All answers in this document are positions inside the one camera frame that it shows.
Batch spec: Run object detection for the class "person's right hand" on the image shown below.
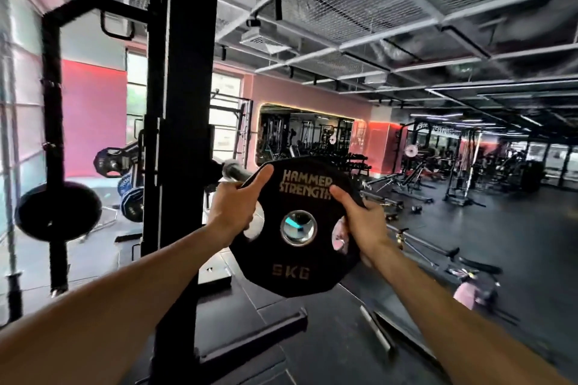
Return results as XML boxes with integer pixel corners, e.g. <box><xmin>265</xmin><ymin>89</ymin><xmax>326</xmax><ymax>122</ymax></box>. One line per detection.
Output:
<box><xmin>328</xmin><ymin>185</ymin><xmax>398</xmax><ymax>267</ymax></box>

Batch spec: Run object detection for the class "person's left hand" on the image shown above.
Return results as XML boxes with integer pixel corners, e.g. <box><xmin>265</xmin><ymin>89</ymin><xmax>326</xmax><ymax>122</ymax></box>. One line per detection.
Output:
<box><xmin>205</xmin><ymin>164</ymin><xmax>275</xmax><ymax>249</ymax></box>

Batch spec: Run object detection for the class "thick chrome barbell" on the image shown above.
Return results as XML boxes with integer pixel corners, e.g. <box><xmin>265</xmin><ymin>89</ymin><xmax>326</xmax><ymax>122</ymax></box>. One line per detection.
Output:
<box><xmin>221</xmin><ymin>159</ymin><xmax>252</xmax><ymax>185</ymax></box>

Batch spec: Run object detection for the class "black weight plate gold print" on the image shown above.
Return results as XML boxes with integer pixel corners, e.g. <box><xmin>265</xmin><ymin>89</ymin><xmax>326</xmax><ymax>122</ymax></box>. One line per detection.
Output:
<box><xmin>229</xmin><ymin>156</ymin><xmax>367</xmax><ymax>298</ymax></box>

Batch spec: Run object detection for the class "person's right forearm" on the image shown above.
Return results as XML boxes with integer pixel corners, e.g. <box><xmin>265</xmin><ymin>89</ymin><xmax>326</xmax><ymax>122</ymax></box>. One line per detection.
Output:
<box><xmin>370</xmin><ymin>240</ymin><xmax>574</xmax><ymax>385</ymax></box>

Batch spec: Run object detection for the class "person's left forearm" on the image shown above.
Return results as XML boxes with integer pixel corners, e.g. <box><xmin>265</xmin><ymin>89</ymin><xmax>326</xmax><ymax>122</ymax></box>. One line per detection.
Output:
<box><xmin>0</xmin><ymin>222</ymin><xmax>235</xmax><ymax>385</ymax></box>

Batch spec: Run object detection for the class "blue and black weight plate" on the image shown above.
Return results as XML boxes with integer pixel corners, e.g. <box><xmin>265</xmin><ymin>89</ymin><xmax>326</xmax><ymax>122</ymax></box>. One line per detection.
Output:
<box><xmin>119</xmin><ymin>186</ymin><xmax>145</xmax><ymax>223</ymax></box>

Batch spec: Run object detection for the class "black grip weight plate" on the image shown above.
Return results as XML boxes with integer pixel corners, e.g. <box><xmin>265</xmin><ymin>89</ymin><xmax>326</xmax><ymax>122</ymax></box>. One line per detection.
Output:
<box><xmin>93</xmin><ymin>147</ymin><xmax>132</xmax><ymax>179</ymax></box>

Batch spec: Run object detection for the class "black squat rack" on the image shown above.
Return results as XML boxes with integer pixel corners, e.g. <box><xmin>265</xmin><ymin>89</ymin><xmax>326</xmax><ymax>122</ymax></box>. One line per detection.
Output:
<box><xmin>142</xmin><ymin>0</ymin><xmax>308</xmax><ymax>385</ymax></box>

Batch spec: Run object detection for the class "black incline bench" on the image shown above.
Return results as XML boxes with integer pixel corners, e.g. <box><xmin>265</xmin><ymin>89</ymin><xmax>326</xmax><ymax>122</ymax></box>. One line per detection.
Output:
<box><xmin>361</xmin><ymin>172</ymin><xmax>434</xmax><ymax>208</ymax></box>

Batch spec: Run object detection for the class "black dumbbell rack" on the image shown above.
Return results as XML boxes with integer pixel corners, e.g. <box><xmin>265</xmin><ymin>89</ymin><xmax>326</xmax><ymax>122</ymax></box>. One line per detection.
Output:
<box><xmin>334</xmin><ymin>152</ymin><xmax>372</xmax><ymax>178</ymax></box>

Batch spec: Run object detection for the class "ceiling air vent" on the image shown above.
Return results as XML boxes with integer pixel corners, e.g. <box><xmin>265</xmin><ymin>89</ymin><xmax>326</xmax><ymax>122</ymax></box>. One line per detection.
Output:
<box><xmin>239</xmin><ymin>27</ymin><xmax>292</xmax><ymax>55</ymax></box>

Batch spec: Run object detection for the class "black red-rimmed bumper plate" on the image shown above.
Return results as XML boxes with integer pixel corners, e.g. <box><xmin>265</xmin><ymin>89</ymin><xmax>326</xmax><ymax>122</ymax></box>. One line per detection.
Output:
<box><xmin>14</xmin><ymin>180</ymin><xmax>104</xmax><ymax>244</ymax></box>

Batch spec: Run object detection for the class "black power rack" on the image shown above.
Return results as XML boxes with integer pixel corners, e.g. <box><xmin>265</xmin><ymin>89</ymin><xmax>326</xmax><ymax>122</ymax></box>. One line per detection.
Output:
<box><xmin>40</xmin><ymin>0</ymin><xmax>152</xmax><ymax>295</ymax></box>

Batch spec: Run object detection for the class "ceiling light strip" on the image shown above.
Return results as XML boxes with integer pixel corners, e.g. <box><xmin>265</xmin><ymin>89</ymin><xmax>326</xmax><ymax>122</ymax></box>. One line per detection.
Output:
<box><xmin>424</xmin><ymin>78</ymin><xmax>578</xmax><ymax>128</ymax></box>

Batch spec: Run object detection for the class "tall window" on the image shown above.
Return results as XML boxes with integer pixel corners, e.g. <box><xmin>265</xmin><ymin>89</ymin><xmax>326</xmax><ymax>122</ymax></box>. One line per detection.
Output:
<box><xmin>0</xmin><ymin>0</ymin><xmax>48</xmax><ymax>236</ymax></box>

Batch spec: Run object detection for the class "grey smith machine frame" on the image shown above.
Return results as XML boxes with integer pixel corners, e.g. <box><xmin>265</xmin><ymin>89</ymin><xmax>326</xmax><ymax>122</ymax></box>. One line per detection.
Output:
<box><xmin>209</xmin><ymin>91</ymin><xmax>253</xmax><ymax>169</ymax></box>

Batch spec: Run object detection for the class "wall mirror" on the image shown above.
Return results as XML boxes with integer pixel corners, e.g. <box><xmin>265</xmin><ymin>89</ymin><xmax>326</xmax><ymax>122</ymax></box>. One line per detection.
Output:
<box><xmin>256</xmin><ymin>103</ymin><xmax>358</xmax><ymax>167</ymax></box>

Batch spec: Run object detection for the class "black cable rack machine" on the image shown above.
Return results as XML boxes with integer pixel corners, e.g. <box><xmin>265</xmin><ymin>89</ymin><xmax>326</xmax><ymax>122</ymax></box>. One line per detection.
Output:
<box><xmin>393</xmin><ymin>120</ymin><xmax>486</xmax><ymax>209</ymax></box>

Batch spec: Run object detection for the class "window behind grey frame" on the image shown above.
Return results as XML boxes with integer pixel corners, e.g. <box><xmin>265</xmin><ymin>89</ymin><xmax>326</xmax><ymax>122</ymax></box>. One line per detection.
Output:
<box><xmin>126</xmin><ymin>51</ymin><xmax>243</xmax><ymax>160</ymax></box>

